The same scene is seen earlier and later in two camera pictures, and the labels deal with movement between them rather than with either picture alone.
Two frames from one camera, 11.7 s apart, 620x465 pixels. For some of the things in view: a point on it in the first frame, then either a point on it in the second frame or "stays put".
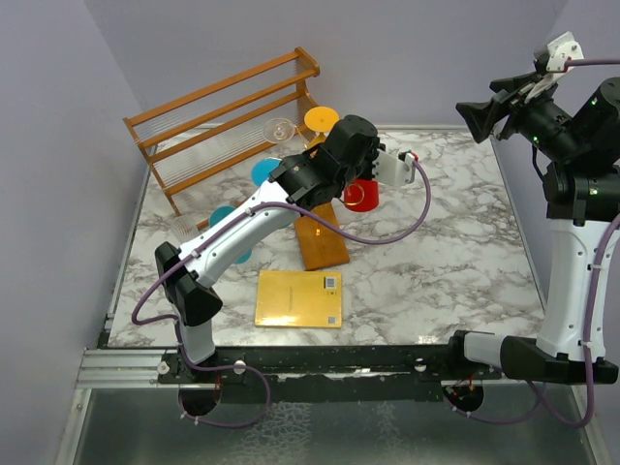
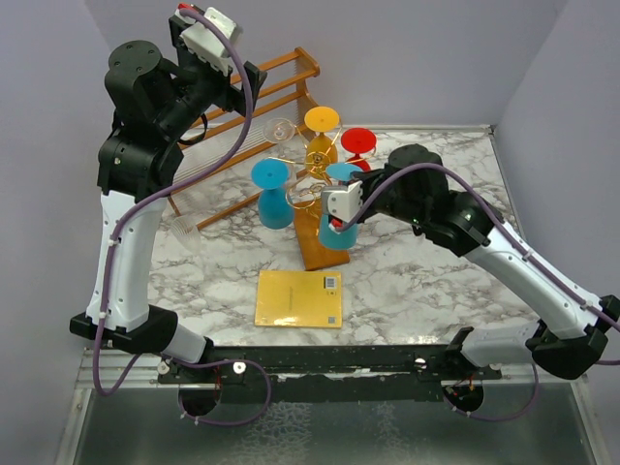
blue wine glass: x=219 y=213 to x=348 y=238
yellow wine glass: x=320 y=120 stays put
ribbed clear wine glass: x=184 y=227 stays put
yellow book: x=298 y=298 stays put
